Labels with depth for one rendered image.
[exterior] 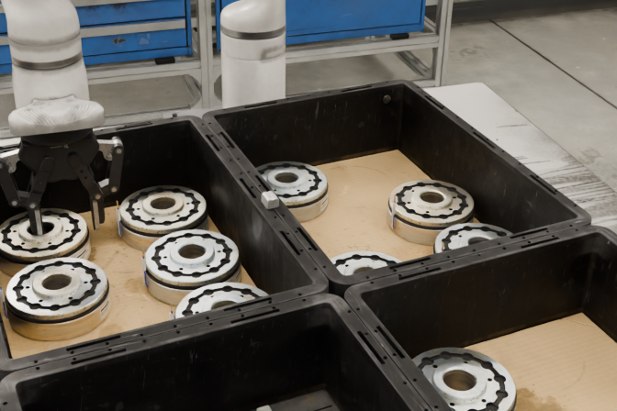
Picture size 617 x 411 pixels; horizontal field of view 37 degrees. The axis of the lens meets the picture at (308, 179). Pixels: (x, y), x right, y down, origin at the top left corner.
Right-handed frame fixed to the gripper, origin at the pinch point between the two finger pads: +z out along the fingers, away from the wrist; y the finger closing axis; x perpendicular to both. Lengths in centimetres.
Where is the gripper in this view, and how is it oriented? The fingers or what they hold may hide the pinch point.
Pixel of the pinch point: (67, 218)
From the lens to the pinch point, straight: 107.1
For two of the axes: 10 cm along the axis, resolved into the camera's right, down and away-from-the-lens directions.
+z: -0.2, 8.7, 4.8
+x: 3.1, 4.7, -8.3
